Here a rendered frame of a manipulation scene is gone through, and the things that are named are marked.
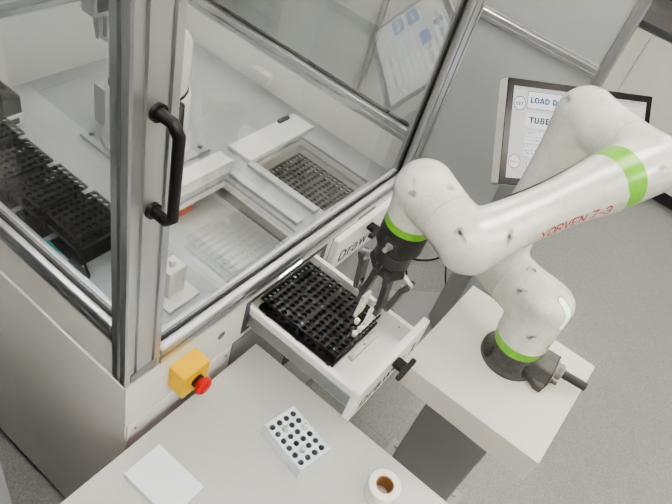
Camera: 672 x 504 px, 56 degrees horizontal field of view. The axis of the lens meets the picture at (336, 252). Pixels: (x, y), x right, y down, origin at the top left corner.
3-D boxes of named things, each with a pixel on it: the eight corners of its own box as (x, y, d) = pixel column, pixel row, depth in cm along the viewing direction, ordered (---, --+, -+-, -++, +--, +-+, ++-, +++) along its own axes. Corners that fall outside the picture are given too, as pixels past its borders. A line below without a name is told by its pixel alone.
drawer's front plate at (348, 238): (388, 224, 185) (400, 196, 177) (328, 272, 166) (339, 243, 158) (383, 221, 186) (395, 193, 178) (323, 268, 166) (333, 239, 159)
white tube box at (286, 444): (326, 456, 136) (330, 448, 133) (296, 479, 131) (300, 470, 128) (290, 413, 141) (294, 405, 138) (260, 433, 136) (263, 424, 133)
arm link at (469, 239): (569, 183, 123) (592, 141, 114) (611, 224, 118) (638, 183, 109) (415, 248, 110) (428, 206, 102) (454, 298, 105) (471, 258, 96)
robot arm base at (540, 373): (585, 377, 158) (597, 363, 154) (570, 418, 148) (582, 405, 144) (492, 323, 165) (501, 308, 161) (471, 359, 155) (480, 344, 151)
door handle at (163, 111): (182, 231, 89) (193, 119, 76) (168, 239, 87) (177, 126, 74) (158, 212, 91) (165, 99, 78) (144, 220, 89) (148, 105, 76)
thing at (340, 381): (408, 343, 154) (416, 327, 149) (346, 408, 137) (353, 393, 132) (285, 249, 166) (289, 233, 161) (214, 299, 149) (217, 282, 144)
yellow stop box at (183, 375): (209, 381, 133) (213, 361, 128) (184, 402, 128) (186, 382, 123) (192, 365, 134) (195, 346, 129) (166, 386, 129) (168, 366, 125)
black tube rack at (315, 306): (373, 331, 153) (381, 314, 149) (329, 373, 142) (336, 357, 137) (304, 278, 160) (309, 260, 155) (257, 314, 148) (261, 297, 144)
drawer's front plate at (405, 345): (415, 347, 155) (431, 319, 148) (346, 422, 136) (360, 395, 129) (410, 343, 156) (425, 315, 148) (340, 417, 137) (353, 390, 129)
